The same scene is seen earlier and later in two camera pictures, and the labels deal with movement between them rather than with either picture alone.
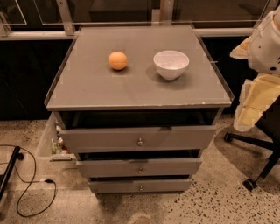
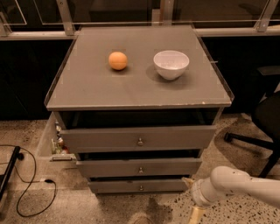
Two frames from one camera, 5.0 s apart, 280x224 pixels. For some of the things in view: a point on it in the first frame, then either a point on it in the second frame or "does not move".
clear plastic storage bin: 52,146 does not move
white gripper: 266,48 → 198,192
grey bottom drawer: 142,185 does not move
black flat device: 4,178 does not move
